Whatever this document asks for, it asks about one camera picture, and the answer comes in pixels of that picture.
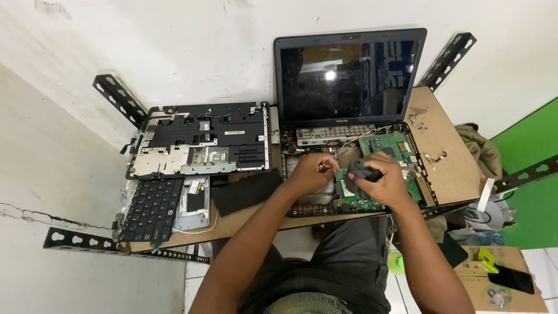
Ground black laptop base chassis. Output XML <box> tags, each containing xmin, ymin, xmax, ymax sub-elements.
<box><xmin>281</xmin><ymin>122</ymin><xmax>438</xmax><ymax>219</ymax></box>

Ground black foam sheet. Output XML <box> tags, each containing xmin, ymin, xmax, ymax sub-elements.
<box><xmin>210</xmin><ymin>169</ymin><xmax>284</xmax><ymax>218</ymax></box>

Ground black slotted angle bar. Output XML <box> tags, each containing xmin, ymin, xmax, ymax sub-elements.
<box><xmin>92</xmin><ymin>74</ymin><xmax>149</xmax><ymax>130</ymax></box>
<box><xmin>492</xmin><ymin>154</ymin><xmax>558</xmax><ymax>195</ymax></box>
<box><xmin>42</xmin><ymin>226</ymin><xmax>211</xmax><ymax>265</ymax></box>
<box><xmin>416</xmin><ymin>32</ymin><xmax>477</xmax><ymax>92</ymax></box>

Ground silver laptop cover panel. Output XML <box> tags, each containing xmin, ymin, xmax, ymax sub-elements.
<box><xmin>172</xmin><ymin>174</ymin><xmax>212</xmax><ymax>232</ymax></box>

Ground person's dark trousers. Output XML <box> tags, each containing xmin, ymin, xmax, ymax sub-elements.
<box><xmin>237</xmin><ymin>215</ymin><xmax>391</xmax><ymax>314</ymax></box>

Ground person's green shirt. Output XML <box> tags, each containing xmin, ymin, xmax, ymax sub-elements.
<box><xmin>263</xmin><ymin>292</ymin><xmax>355</xmax><ymax>314</ymax></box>

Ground thin white cable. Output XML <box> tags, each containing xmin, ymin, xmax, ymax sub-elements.
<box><xmin>172</xmin><ymin>209</ymin><xmax>219</xmax><ymax>235</ymax></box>

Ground black laptop palmrest cover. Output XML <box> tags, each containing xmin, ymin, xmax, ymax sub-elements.
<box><xmin>126</xmin><ymin>101</ymin><xmax>272</xmax><ymax>180</ymax></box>

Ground green laptop motherboard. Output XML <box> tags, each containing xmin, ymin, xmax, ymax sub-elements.
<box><xmin>332</xmin><ymin>132</ymin><xmax>424</xmax><ymax>211</ymax></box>

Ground olive cloth heap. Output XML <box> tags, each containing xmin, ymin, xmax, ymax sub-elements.
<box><xmin>455</xmin><ymin>124</ymin><xmax>503</xmax><ymax>180</ymax></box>

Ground small black connector cable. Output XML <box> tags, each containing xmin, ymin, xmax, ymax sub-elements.
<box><xmin>422</xmin><ymin>150</ymin><xmax>449</xmax><ymax>165</ymax></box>

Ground laptop display lid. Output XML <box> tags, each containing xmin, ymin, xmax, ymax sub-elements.
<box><xmin>273</xmin><ymin>28</ymin><xmax>428</xmax><ymax>130</ymax></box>

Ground grey cleaning cloth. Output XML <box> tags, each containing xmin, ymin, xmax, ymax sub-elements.
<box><xmin>344</xmin><ymin>158</ymin><xmax>385</xmax><ymax>182</ymax></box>

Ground yellow-green plastic tool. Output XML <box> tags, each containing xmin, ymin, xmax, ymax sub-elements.
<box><xmin>473</xmin><ymin>247</ymin><xmax>500</xmax><ymax>275</ymax></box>

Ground person's right hand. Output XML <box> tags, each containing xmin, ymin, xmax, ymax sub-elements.
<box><xmin>347</xmin><ymin>151</ymin><xmax>415</xmax><ymax>210</ymax></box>

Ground silver metal keyboard bracket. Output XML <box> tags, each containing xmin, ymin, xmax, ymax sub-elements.
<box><xmin>296</xmin><ymin>124</ymin><xmax>377</xmax><ymax>147</ymax></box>

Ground grey round fan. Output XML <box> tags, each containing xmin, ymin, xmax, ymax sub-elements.
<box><xmin>461</xmin><ymin>201</ymin><xmax>507</xmax><ymax>232</ymax></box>

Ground brown cardboard box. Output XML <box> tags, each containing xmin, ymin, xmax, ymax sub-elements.
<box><xmin>453</xmin><ymin>245</ymin><xmax>551</xmax><ymax>314</ymax></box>

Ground person's left hand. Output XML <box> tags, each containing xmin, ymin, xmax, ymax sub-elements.
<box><xmin>287</xmin><ymin>152</ymin><xmax>341</xmax><ymax>196</ymax></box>

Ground brown hardboard panel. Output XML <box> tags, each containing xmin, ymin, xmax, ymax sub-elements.
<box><xmin>403</xmin><ymin>86</ymin><xmax>487</xmax><ymax>206</ymax></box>

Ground white plastic strip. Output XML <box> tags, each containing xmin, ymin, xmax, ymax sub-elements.
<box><xmin>476</xmin><ymin>177</ymin><xmax>496</xmax><ymax>213</ymax></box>

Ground light green cup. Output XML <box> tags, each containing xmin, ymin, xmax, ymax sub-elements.
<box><xmin>387</xmin><ymin>250</ymin><xmax>406</xmax><ymax>276</ymax></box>

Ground flat black pouch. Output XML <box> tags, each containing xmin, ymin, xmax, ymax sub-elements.
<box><xmin>437</xmin><ymin>232</ymin><xmax>470</xmax><ymax>269</ymax></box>

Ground black laptop keyboard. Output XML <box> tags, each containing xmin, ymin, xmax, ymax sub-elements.
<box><xmin>117</xmin><ymin>176</ymin><xmax>185</xmax><ymax>243</ymax></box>

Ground black smartphone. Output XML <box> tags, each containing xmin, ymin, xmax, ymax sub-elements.
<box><xmin>487</xmin><ymin>263</ymin><xmax>536</xmax><ymax>295</ymax></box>

